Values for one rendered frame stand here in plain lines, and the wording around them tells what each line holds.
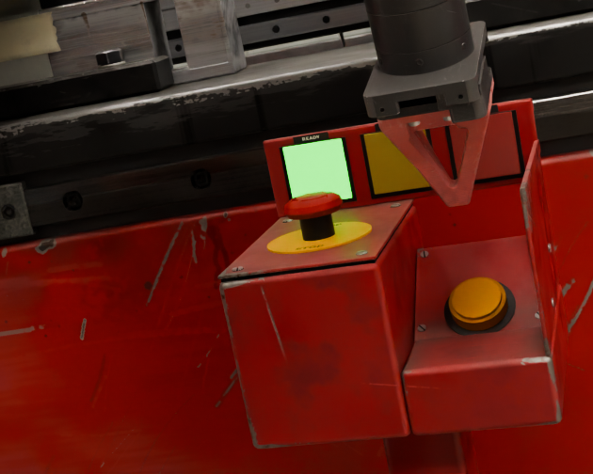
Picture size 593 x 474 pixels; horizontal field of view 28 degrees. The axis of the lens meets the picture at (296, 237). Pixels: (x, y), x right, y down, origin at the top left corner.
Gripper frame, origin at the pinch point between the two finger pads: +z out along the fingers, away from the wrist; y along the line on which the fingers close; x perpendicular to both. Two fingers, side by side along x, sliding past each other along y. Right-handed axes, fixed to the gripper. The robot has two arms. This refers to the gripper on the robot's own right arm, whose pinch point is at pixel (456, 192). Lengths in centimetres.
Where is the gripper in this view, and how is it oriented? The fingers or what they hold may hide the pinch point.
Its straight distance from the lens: 74.9
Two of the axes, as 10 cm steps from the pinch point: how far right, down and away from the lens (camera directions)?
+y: 1.9, -4.8, 8.6
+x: -9.5, 1.3, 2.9
